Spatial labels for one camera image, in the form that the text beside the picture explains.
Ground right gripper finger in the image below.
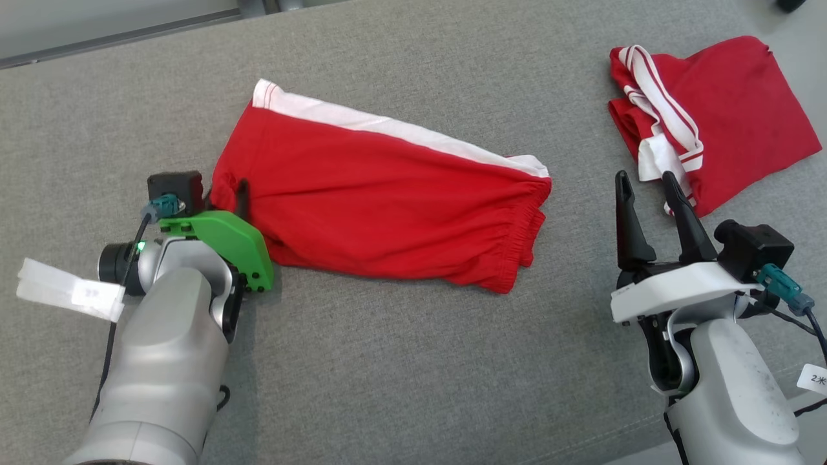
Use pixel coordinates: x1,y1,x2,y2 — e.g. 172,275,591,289
614,170,657,272
661,171,718,264

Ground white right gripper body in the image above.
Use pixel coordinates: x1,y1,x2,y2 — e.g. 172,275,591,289
611,262,764,324

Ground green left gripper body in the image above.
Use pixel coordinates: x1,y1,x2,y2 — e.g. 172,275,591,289
158,211,274,293

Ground red Bulls jersey white sleeves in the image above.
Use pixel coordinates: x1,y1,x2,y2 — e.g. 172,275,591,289
609,36,822,218

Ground red shorts white stripe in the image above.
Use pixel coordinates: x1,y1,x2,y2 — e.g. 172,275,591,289
211,79,552,295

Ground grey fabric sofa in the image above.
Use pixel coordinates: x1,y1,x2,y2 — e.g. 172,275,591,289
0,0,827,465

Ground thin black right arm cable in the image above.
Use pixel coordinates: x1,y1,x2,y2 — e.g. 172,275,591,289
664,413,689,465

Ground white printed cable label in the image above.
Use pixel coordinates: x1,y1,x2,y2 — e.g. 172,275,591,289
797,364,827,395

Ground white tape cable tag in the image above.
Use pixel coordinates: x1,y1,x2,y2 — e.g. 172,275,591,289
16,258,127,322

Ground grey wall base rail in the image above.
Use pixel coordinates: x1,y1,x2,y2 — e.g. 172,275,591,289
0,10,243,70

